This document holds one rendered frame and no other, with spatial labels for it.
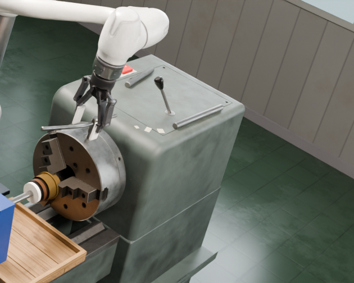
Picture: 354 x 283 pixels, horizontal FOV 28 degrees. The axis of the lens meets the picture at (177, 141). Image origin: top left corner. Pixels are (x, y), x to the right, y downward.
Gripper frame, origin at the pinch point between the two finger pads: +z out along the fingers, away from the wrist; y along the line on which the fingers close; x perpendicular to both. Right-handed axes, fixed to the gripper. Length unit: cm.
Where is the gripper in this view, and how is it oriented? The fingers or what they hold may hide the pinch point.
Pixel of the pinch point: (86, 124)
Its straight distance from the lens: 223.8
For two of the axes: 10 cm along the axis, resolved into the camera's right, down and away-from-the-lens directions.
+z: -3.6, 7.5, 5.6
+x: 6.3, -2.5, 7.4
